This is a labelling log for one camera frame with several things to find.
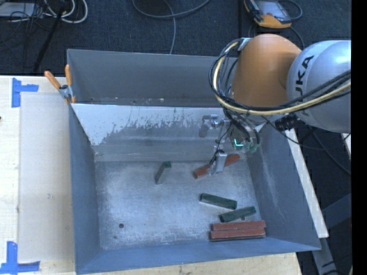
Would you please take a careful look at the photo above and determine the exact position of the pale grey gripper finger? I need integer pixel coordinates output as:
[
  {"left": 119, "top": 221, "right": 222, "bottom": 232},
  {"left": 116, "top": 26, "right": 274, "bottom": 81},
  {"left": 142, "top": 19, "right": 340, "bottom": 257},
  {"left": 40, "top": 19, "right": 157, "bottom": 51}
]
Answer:
[
  {"left": 198, "top": 114, "right": 224, "bottom": 139},
  {"left": 210, "top": 150, "right": 228, "bottom": 177}
]

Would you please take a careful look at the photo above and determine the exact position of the grey metal bin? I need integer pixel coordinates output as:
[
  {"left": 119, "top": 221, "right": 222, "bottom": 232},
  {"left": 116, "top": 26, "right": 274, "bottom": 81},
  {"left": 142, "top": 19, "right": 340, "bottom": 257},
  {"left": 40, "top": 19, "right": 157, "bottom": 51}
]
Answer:
[{"left": 66, "top": 49, "right": 322, "bottom": 275}]

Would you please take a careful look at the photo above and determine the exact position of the black cylinder on white bracket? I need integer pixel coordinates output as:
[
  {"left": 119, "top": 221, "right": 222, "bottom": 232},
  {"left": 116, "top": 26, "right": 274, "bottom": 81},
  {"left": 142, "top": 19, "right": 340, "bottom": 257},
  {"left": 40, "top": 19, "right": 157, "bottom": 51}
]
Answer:
[{"left": 253, "top": 113, "right": 299, "bottom": 134}]

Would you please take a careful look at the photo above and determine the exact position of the red-brown flat block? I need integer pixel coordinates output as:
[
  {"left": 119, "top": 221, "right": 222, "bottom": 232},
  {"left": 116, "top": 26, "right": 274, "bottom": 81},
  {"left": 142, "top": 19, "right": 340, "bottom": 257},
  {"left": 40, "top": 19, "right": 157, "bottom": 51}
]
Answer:
[
  {"left": 193, "top": 153, "right": 241, "bottom": 180},
  {"left": 209, "top": 228, "right": 267, "bottom": 242},
  {"left": 210, "top": 220, "right": 267, "bottom": 232}
]

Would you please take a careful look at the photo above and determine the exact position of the dark green flat block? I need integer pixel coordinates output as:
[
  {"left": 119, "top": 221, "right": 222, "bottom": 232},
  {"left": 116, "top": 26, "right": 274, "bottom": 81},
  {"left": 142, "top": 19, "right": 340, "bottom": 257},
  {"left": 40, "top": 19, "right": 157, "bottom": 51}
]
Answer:
[
  {"left": 199, "top": 192, "right": 239, "bottom": 211},
  {"left": 218, "top": 206, "right": 257, "bottom": 223},
  {"left": 154, "top": 161, "right": 173, "bottom": 186}
]

